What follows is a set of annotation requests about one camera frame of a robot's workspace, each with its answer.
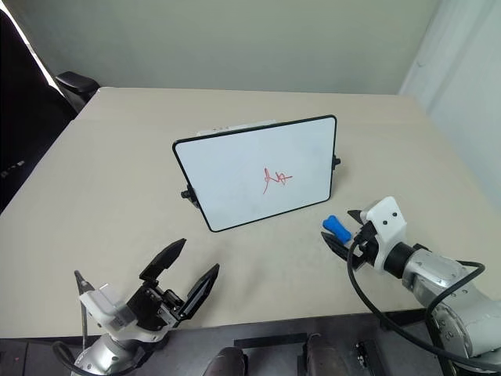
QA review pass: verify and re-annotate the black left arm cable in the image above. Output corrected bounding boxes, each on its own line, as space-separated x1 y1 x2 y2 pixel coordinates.
51 340 81 376

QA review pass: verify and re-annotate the black-framed tabletop whiteboard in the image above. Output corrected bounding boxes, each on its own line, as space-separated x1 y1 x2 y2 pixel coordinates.
171 114 341 233

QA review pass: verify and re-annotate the dark rounded shape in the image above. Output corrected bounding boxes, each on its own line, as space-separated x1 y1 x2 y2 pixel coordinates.
204 345 248 376
304 332 350 376

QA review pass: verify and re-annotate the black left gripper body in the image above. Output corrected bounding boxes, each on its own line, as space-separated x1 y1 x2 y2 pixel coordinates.
126 279 187 331

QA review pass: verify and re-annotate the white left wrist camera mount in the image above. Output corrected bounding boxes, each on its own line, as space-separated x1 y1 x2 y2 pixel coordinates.
78 284 170 345

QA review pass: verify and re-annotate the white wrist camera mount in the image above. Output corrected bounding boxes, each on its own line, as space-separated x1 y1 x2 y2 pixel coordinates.
78 284 170 345
359 196 409 274

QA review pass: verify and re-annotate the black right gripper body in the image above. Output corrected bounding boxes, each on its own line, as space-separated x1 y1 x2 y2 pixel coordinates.
348 220 379 272

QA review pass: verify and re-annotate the small black and white bracket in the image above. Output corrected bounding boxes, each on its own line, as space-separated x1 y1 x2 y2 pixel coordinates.
353 341 369 370

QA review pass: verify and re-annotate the black office chair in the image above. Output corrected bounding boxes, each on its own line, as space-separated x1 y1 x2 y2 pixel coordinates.
0 7 101 215

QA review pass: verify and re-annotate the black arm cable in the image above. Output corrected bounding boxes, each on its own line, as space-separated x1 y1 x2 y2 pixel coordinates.
347 239 487 363
51 340 81 376

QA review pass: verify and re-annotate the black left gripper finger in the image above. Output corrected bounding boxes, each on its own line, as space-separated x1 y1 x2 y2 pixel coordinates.
139 237 187 282
177 262 221 321

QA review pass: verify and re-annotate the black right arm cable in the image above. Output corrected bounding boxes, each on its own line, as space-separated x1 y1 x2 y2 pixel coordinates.
347 239 487 363

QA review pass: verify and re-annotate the thin grey wrist wire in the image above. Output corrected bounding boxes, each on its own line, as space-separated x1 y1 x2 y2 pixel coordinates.
73 269 95 348

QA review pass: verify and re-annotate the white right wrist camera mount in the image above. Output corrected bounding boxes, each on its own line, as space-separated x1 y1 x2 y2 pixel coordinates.
359 196 409 274

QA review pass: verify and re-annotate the black metal frame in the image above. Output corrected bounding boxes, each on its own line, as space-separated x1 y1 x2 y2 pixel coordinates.
233 332 308 376

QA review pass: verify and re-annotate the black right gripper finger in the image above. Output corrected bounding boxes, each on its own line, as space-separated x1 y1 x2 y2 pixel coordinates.
320 231 353 263
347 209 369 227

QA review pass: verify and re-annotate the blue whiteboard eraser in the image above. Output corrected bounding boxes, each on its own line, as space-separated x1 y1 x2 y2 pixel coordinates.
322 215 352 244

